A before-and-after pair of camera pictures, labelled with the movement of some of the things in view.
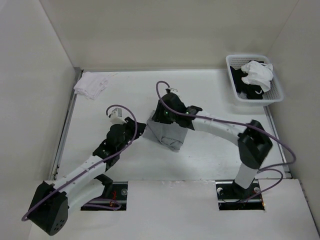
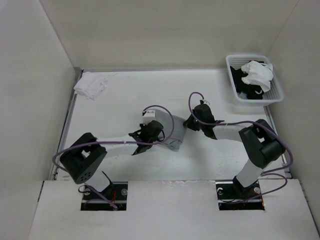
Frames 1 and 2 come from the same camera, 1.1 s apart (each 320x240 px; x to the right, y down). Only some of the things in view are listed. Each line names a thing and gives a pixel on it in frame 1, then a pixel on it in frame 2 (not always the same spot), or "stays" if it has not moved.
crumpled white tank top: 259,74 stays
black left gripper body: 130,130 -> 142,126
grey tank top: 172,136 stays
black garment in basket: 253,91 stays
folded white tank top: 91,85 stays
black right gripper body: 164,116 -> 193,124
